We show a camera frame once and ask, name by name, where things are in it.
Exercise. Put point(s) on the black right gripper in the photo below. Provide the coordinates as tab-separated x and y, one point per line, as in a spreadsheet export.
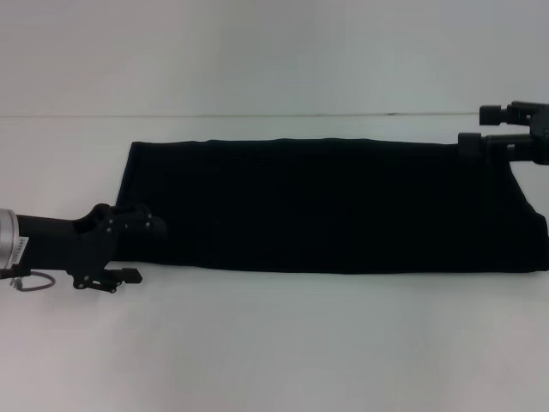
541	141

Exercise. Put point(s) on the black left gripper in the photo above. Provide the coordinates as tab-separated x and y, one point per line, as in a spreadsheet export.
64	240

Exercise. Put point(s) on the black t-shirt with FREE print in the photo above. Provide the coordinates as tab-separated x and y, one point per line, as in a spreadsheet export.
321	206

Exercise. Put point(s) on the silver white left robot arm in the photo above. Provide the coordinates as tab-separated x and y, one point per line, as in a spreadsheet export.
7	238

